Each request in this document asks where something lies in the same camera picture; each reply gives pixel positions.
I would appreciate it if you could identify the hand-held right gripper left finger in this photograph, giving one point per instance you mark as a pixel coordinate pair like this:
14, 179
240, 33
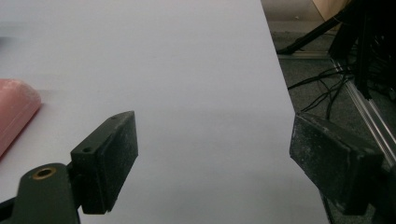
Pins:
106, 165

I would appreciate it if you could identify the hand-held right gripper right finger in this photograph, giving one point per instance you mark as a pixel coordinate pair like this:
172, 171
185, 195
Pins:
333, 161

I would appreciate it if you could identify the pink plastic object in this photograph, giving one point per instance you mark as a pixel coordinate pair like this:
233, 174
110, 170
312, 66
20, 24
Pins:
14, 109

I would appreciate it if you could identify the black stand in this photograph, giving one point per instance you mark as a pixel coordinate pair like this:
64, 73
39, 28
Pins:
358, 31

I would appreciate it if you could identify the cardboard box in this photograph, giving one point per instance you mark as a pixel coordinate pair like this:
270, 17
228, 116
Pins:
330, 7

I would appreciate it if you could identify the aluminium frame rail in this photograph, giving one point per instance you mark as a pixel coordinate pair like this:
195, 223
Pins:
369, 115

